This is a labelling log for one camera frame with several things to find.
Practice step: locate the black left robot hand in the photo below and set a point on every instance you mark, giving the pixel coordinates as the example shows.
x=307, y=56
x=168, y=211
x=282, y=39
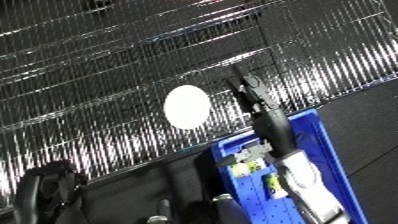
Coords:
x=50, y=190

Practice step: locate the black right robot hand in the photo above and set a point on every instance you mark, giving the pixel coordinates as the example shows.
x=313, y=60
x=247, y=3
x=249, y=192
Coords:
x=273, y=123

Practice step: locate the white paper cup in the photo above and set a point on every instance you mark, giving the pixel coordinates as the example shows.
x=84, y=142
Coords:
x=186, y=106

